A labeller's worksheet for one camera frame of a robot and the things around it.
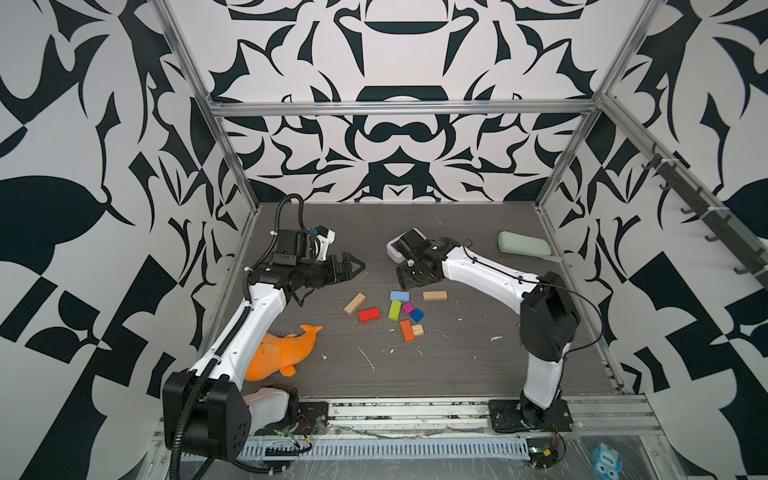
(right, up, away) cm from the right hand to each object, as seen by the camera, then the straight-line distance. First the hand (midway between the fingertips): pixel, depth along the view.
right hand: (411, 277), depth 89 cm
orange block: (-1, -15, -1) cm, 15 cm away
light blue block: (-3, -6, +5) cm, 9 cm away
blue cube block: (+2, -12, +3) cm, 13 cm away
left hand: (-16, +5, -11) cm, 20 cm away
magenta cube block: (-1, -10, +3) cm, 10 cm away
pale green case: (+40, +9, +17) cm, 44 cm away
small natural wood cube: (+2, -15, 0) cm, 15 cm away
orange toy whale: (-35, -18, -11) cm, 41 cm away
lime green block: (-5, -11, +3) cm, 12 cm away
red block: (-12, -11, +2) cm, 17 cm away
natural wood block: (+8, -6, +5) cm, 11 cm away
